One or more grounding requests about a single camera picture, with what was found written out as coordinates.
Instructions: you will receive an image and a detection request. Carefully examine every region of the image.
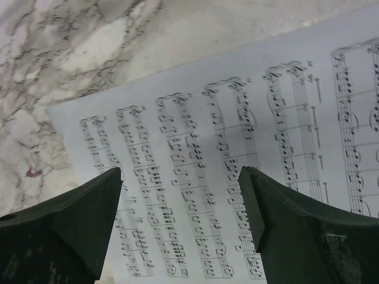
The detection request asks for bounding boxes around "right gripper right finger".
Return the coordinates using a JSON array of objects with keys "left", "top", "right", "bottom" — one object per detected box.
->
[{"left": 239, "top": 167, "right": 378, "bottom": 283}]

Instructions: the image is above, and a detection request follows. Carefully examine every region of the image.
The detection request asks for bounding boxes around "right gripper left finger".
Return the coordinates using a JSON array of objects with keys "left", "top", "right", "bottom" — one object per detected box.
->
[{"left": 1, "top": 167, "right": 122, "bottom": 283}]

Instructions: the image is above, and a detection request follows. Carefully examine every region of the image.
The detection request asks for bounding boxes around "sheet music page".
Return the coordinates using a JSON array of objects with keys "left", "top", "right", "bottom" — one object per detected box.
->
[{"left": 47, "top": 5, "right": 378, "bottom": 283}]

